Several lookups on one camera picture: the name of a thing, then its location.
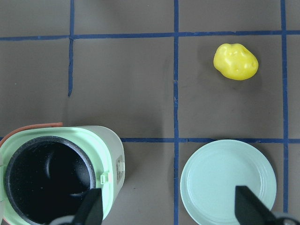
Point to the green plate near right arm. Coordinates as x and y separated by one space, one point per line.
210 176

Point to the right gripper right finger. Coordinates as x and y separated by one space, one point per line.
249 210

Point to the white rice cooker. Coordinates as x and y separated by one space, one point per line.
47 169

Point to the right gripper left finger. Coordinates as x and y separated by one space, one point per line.
90 211

